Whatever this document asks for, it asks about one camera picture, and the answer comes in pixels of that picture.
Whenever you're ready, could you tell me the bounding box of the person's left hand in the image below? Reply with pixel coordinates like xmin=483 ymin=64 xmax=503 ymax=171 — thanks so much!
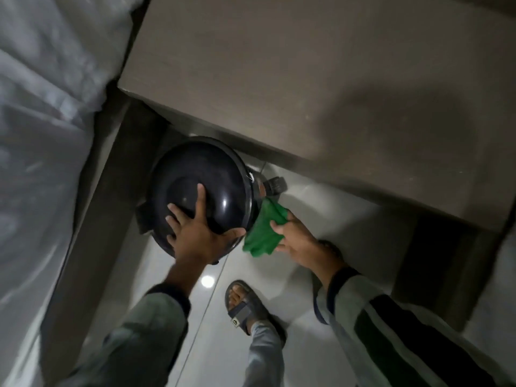
xmin=165 ymin=183 xmax=247 ymax=266

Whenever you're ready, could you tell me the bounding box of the brown wooden bed frame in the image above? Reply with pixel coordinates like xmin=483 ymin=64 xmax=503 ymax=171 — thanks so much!
xmin=40 ymin=82 xmax=171 ymax=385

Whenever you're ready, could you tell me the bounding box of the person's left forearm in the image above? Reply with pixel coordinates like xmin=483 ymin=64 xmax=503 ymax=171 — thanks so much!
xmin=58 ymin=260 xmax=192 ymax=387

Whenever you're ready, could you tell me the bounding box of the grey strap sandal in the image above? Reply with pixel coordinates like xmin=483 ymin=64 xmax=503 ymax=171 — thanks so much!
xmin=224 ymin=279 xmax=288 ymax=344

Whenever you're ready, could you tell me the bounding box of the person's right hand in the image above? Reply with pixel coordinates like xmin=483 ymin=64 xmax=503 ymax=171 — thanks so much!
xmin=269 ymin=211 xmax=347 ymax=279

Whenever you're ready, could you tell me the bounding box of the person's right forearm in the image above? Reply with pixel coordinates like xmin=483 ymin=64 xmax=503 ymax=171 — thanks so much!
xmin=312 ymin=254 xmax=513 ymax=387

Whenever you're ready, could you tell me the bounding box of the person's grey trouser leg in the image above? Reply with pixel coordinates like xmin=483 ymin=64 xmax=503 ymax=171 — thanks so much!
xmin=241 ymin=320 xmax=285 ymax=387

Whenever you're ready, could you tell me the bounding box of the black round wok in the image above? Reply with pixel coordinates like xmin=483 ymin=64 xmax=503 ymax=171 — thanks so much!
xmin=135 ymin=135 xmax=287 ymax=265

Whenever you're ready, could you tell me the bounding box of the brown wooden table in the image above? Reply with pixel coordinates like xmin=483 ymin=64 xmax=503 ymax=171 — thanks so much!
xmin=117 ymin=0 xmax=516 ymax=332

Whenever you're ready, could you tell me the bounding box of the green cleaning cloth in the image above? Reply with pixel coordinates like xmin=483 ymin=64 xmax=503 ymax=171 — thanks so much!
xmin=242 ymin=197 xmax=289 ymax=258

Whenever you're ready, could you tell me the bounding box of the white bed sheet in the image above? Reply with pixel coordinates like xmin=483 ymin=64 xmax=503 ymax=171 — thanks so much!
xmin=0 ymin=0 xmax=146 ymax=387

